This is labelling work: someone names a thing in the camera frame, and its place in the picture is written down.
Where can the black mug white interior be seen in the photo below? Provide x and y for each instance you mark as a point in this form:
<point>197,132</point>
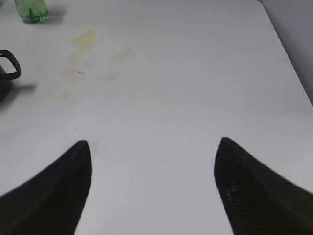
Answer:
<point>6,78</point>

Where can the green soda bottle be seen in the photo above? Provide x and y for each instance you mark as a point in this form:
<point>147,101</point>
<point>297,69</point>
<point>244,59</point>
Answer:
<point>32,11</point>

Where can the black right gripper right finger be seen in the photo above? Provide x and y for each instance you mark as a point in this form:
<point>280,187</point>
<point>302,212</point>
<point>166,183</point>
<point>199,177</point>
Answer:
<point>257,200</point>

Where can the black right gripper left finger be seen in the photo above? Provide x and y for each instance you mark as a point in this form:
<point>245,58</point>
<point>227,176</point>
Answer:
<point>50,203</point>

